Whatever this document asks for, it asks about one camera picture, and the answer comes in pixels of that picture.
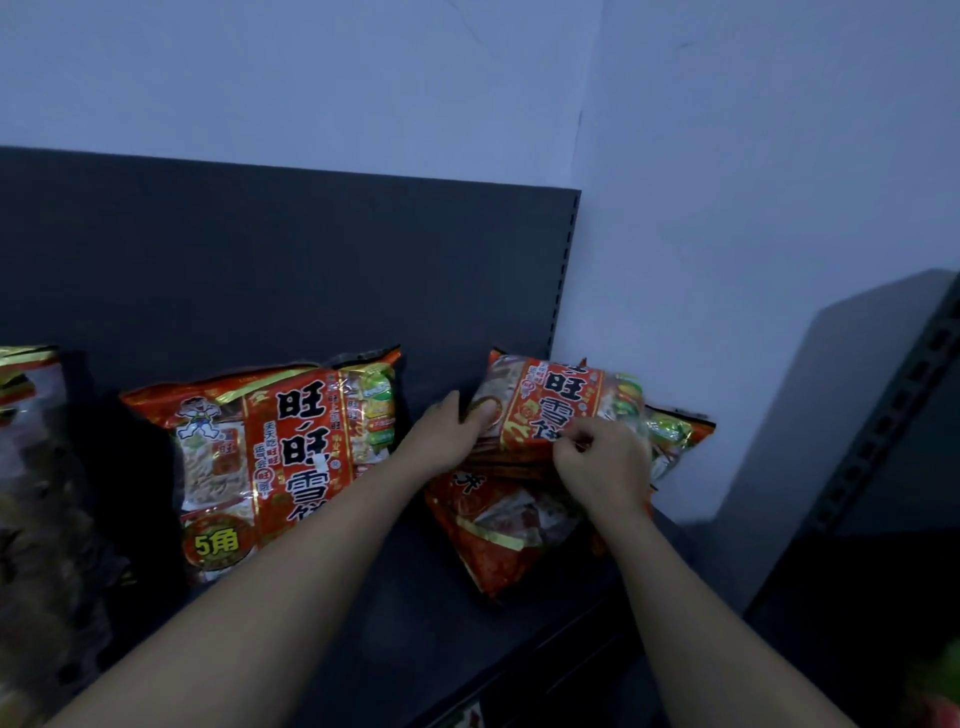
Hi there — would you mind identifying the person's left forearm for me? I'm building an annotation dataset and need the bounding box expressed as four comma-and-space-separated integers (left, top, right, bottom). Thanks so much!
46, 448, 423, 728

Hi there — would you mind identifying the red rice cracker snack bag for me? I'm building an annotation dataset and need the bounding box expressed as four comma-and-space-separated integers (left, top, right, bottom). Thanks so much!
424, 468, 601, 600
120, 345, 403, 586
643, 405, 717, 485
465, 348, 648, 481

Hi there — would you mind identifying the person's right hand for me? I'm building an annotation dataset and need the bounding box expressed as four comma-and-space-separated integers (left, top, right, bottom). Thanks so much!
551, 416, 654, 520

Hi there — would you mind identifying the clear and gold snack bag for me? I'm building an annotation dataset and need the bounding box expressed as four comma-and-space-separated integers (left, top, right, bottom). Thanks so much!
0, 345, 125, 728

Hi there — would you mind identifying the grey slotted shelf unit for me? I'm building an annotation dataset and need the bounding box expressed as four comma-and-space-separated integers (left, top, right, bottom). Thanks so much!
705, 268, 960, 728

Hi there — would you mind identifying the person's right forearm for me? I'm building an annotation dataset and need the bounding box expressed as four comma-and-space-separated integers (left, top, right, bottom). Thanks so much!
592, 504, 856, 728

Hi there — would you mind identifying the dark grey shelf unit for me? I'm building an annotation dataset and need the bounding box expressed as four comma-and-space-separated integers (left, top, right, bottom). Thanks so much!
0, 146, 676, 728

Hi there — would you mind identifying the person's left hand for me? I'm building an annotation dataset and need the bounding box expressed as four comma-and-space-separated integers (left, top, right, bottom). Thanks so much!
392, 390, 500, 481

